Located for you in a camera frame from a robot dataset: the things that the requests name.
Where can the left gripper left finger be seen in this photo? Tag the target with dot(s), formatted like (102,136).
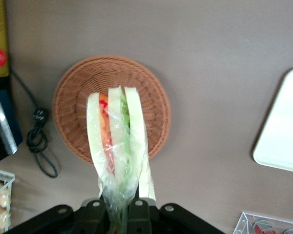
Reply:
(94,217)

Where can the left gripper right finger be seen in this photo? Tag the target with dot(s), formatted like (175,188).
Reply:
(140,217)

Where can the plastic-wrapped triangle sandwich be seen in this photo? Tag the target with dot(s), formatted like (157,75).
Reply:
(118,136)

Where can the round brown wicker basket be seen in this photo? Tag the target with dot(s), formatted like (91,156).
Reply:
(73,109)

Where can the beige plastic tray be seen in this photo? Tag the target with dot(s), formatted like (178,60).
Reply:
(283,126)

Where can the clear acrylic bottle rack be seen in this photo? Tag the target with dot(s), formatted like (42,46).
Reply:
(244,220)

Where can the red Coca-Cola bottle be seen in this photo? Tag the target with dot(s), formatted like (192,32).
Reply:
(262,227)

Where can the black control box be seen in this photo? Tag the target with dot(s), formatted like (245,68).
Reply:
(2,126)

